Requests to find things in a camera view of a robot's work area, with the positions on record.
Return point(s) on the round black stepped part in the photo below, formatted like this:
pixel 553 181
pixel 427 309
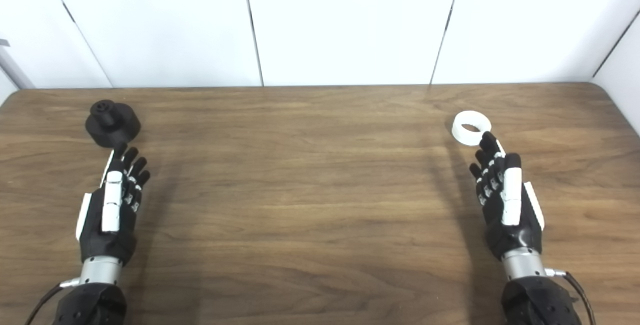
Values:
pixel 115 127

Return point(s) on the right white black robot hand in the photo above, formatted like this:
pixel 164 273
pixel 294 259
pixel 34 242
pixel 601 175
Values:
pixel 515 237

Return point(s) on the grey metal wall post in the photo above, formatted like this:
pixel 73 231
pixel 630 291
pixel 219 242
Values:
pixel 12 67

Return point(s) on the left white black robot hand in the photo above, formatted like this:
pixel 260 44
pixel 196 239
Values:
pixel 107 235

